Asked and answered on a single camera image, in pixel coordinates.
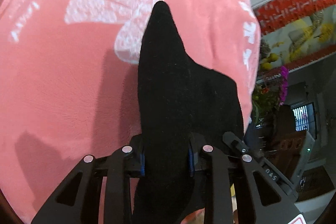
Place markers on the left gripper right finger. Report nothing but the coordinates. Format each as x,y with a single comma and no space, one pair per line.
198,158

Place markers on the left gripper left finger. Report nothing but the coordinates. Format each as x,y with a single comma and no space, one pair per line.
134,163

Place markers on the black knit garment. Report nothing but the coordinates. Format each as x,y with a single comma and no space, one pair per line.
177,97

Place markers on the flower arrangement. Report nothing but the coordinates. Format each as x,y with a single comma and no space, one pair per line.
270,91

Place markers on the pink plush blanket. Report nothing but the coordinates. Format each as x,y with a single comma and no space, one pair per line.
69,79

